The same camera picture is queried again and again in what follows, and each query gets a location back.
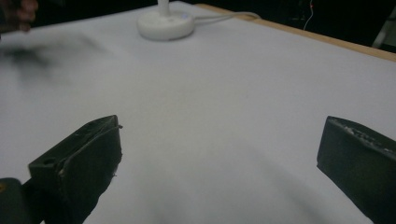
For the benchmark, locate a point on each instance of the grey metal stand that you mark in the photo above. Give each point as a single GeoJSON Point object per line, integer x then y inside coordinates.
{"type": "Point", "coordinates": [385, 32]}

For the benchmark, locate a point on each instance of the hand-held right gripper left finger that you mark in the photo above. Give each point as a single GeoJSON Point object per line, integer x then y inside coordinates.
{"type": "Point", "coordinates": [87, 165]}

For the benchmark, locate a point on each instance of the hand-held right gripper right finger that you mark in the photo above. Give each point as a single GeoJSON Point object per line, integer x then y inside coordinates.
{"type": "Point", "coordinates": [358, 161]}

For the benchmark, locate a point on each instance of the white round lamp base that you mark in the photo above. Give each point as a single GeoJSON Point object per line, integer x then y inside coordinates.
{"type": "Point", "coordinates": [166, 25]}

